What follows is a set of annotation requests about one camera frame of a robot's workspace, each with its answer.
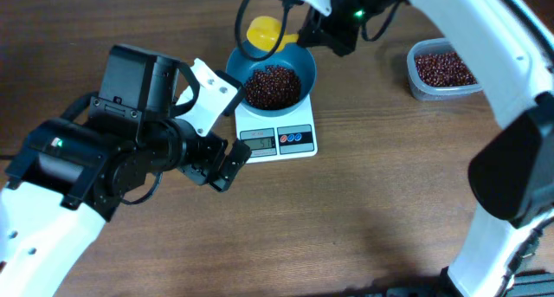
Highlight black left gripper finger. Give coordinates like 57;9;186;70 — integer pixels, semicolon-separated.
227;139;252;176
209;156;242;192

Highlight yellow plastic scoop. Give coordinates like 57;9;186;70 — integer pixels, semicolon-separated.
246;16;285;52

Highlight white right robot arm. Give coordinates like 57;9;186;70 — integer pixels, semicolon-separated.
299;0;553;296

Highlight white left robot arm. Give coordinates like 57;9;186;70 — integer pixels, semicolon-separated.
1;44;251;296

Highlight blue plastic bowl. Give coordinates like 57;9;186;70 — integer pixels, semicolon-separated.
226;43;317;112

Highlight white digital kitchen scale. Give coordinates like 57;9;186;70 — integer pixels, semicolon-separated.
235;95;318;164

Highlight red beans in bowl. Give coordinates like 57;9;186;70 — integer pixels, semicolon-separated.
245;66;301;111

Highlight clear plastic container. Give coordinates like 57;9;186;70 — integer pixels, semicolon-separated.
407;38;482;101

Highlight red adzuki beans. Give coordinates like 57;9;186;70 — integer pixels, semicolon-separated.
415;51;477;87

